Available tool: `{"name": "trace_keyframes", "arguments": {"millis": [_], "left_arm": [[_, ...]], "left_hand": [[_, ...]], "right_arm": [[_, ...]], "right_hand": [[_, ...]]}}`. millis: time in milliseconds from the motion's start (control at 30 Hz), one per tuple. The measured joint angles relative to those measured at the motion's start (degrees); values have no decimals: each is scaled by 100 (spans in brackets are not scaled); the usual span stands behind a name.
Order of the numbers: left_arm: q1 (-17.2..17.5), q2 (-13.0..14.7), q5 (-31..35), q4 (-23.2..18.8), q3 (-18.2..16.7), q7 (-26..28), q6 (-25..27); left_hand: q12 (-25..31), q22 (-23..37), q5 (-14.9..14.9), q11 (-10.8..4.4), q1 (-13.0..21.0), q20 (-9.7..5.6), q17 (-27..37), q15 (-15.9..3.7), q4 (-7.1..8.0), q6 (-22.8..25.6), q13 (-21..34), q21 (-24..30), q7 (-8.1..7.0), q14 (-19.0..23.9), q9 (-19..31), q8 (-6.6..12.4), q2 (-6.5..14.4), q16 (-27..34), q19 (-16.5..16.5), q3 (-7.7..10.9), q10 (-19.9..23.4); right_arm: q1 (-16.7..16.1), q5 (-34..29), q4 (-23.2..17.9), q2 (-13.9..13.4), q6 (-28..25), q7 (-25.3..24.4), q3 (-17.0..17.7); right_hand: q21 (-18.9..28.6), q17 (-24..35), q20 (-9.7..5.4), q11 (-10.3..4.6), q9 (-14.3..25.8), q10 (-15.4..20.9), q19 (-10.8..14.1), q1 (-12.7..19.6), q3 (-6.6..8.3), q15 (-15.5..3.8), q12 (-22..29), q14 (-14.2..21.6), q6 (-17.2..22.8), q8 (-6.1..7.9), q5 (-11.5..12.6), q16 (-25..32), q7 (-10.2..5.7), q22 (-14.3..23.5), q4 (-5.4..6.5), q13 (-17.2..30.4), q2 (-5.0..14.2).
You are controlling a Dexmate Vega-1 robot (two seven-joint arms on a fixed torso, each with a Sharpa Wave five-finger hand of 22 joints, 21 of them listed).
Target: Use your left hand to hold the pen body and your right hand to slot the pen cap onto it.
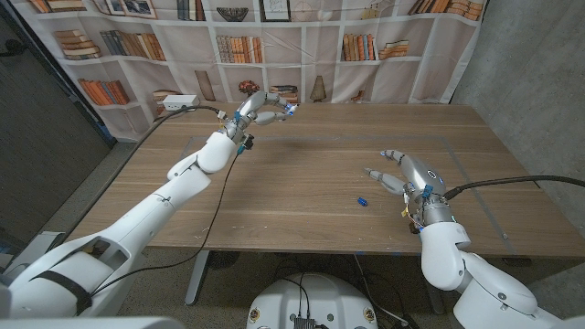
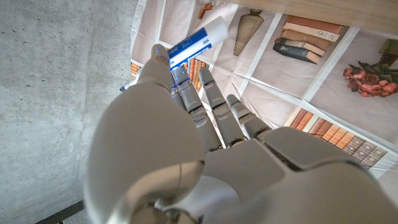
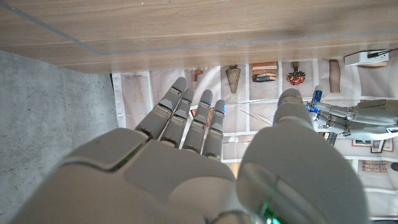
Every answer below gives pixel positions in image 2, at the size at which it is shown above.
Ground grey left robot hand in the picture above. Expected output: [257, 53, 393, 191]
[83, 43, 398, 224]

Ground white blue marker pen body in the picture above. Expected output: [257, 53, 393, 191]
[119, 16, 229, 93]

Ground printed bookshelf backdrop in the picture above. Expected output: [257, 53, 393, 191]
[130, 0, 398, 200]

